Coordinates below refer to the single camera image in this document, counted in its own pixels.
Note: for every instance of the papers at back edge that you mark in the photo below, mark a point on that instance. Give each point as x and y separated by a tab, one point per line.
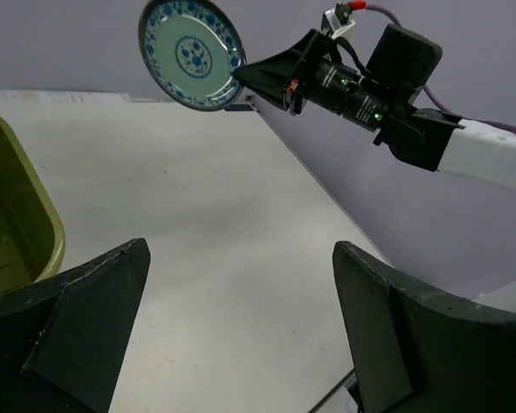
55	96

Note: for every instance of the small green blue patterned plate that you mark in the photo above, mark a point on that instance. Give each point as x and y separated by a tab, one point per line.
191	50

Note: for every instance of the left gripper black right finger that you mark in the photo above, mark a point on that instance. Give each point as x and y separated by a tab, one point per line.
417	348

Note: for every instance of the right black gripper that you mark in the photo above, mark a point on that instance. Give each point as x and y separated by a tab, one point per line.
327	73

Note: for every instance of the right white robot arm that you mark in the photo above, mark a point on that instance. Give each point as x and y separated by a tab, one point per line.
428	138

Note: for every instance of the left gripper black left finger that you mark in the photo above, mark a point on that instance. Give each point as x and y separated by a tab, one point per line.
63	340

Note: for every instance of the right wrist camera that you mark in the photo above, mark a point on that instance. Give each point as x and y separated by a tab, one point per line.
338	22

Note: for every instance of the green plastic bin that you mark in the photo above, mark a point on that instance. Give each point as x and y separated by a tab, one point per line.
32	235

